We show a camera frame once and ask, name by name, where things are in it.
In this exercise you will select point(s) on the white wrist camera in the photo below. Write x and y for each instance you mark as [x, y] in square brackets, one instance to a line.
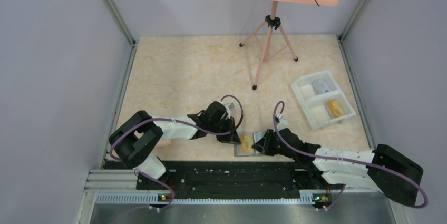
[280, 123]
[229, 107]

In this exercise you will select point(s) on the silver card in tray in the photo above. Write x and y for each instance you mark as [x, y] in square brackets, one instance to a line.
[320, 86]

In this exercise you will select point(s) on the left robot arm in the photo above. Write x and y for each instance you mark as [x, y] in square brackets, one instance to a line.
[133, 142]

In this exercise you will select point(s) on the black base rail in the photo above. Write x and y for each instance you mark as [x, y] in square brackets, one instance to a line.
[213, 182]

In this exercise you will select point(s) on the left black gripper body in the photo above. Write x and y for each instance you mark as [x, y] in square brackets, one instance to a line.
[224, 125]

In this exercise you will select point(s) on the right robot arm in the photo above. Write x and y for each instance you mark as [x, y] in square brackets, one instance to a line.
[383, 169]

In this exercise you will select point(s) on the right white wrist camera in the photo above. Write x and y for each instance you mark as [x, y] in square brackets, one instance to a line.
[280, 123]

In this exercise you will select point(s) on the gold cards in tray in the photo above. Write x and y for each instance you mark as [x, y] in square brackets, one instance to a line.
[335, 109]

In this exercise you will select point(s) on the gold credit card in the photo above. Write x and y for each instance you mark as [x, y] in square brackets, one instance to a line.
[246, 144]

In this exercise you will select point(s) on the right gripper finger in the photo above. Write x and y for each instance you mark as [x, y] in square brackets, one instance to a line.
[262, 148]
[262, 137]

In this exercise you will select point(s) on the white divided plastic tray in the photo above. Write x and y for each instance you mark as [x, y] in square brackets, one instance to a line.
[314, 106]

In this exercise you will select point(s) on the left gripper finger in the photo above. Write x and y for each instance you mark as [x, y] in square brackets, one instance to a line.
[224, 138]
[234, 138]

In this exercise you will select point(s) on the grey card holder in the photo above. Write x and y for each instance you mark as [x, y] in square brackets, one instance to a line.
[237, 148]

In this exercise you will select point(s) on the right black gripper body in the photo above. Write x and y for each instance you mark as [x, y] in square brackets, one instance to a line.
[272, 146]

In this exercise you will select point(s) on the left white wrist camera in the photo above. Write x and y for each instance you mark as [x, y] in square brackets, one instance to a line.
[229, 107]

